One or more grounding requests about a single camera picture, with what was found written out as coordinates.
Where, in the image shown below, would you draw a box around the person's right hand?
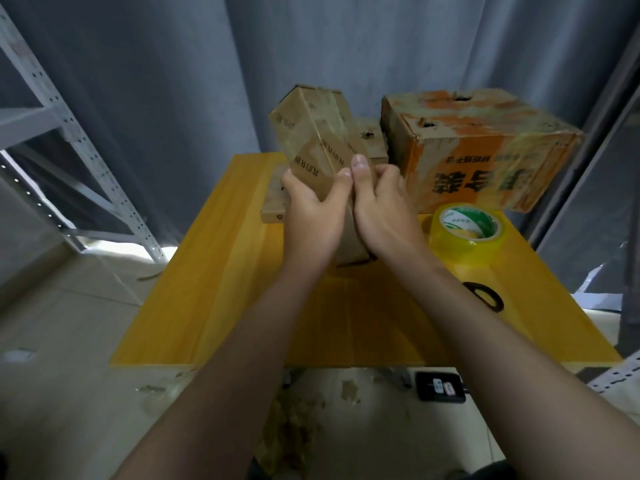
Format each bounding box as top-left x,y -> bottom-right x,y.
350,155 -> 434,268

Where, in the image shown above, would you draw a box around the yellow tape roll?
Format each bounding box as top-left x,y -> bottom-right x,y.
429,203 -> 504,262

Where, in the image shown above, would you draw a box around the person's left hand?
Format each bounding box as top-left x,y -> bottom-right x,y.
280,167 -> 355,278

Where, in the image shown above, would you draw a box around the black-handled scissors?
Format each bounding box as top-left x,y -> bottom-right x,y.
461,281 -> 506,314

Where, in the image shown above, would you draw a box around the grey curtain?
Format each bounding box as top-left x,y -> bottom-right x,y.
0,0 -> 640,251

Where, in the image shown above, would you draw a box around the person's right forearm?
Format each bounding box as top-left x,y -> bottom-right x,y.
385,245 -> 640,480

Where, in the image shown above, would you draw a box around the medium brown cardboard box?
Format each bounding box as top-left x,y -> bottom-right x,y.
348,117 -> 390,168

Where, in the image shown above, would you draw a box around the grey metal shelf unit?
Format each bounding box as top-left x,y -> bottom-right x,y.
0,5 -> 169,266
520,55 -> 640,396

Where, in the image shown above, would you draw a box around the tape scraps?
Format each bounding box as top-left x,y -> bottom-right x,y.
250,389 -> 336,480

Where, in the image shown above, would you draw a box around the large orange print cardboard box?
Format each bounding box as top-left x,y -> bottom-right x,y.
380,89 -> 584,215

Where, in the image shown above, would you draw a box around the yellow wooden table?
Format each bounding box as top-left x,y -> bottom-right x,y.
108,151 -> 623,371

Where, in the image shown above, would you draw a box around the black power adapter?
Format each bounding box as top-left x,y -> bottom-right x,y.
414,369 -> 468,404

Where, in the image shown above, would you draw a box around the long white-labelled cardboard box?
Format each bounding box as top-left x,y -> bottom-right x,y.
268,85 -> 389,268

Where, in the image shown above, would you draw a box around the person's left forearm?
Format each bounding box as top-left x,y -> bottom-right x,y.
112,259 -> 343,480

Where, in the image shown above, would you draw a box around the small cardboard box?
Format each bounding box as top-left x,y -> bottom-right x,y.
260,167 -> 293,225

